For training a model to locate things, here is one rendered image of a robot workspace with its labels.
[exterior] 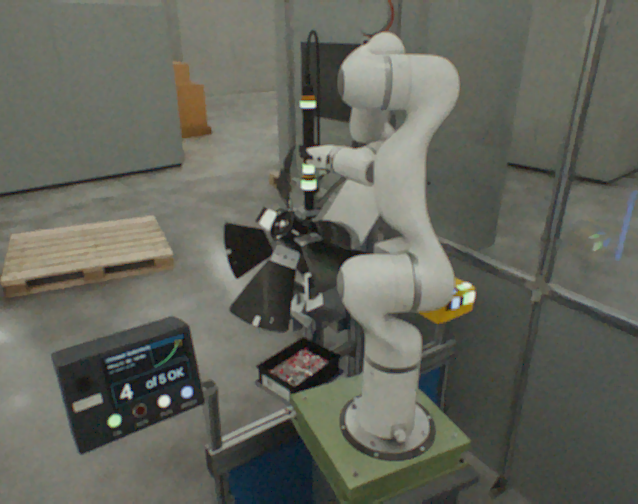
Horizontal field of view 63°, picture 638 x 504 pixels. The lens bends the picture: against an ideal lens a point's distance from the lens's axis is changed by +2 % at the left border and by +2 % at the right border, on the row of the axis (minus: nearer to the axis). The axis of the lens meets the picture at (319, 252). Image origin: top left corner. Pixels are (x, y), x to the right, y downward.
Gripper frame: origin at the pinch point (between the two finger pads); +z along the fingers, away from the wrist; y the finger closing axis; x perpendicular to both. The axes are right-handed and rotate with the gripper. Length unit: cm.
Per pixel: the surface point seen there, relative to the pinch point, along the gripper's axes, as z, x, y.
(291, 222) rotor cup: 5.0, -25.1, -4.0
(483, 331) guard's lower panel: -24, -80, 70
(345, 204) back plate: 19.0, -29.1, 29.8
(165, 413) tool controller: -44, -40, -66
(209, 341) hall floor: 133, -150, 11
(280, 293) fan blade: -0.3, -47.5, -12.2
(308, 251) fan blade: -7.1, -31.2, -5.1
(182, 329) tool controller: -39, -24, -59
